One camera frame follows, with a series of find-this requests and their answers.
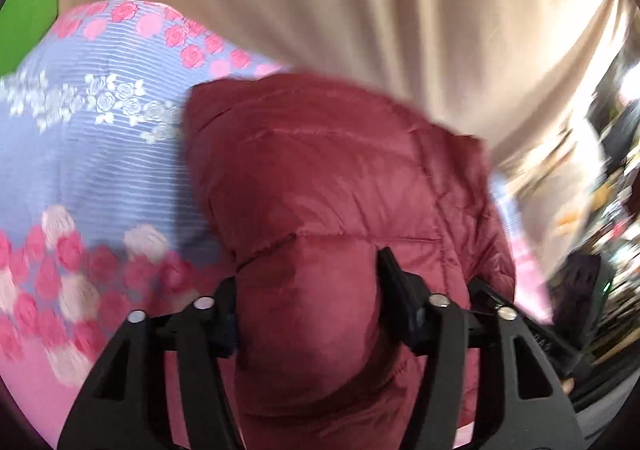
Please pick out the pink floral bed sheet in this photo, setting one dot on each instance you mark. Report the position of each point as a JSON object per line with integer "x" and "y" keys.
{"x": 98, "y": 211}

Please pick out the green round plush pillow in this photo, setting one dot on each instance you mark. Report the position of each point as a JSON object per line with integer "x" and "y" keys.
{"x": 23, "y": 24}

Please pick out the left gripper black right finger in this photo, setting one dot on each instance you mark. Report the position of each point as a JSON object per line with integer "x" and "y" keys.
{"x": 520, "y": 403}

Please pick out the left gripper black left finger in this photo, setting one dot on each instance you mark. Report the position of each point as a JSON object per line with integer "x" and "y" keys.
{"x": 123, "y": 402}

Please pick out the maroon quilted down jacket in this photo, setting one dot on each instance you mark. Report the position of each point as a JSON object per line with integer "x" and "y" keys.
{"x": 303, "y": 179}

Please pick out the cluttered dark shelf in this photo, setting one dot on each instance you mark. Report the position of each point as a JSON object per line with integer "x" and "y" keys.
{"x": 595, "y": 293}

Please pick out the beige curtain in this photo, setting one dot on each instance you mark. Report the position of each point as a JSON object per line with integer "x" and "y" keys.
{"x": 520, "y": 74}

